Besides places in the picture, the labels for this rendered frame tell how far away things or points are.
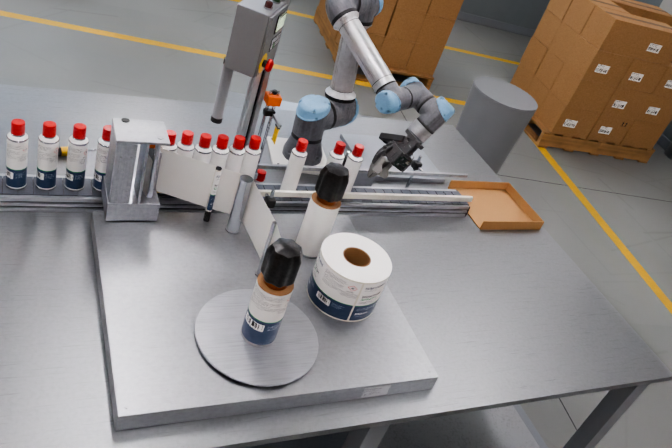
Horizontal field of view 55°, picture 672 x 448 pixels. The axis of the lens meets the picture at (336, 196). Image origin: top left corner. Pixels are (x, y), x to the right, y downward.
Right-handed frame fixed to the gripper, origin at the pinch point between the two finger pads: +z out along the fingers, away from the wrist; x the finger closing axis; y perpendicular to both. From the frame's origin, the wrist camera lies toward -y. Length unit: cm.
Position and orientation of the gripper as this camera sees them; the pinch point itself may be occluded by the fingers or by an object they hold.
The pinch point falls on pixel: (370, 173)
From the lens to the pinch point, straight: 224.2
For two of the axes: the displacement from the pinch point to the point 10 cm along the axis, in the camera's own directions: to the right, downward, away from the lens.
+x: 6.3, 4.2, 6.6
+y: 3.5, 6.1, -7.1
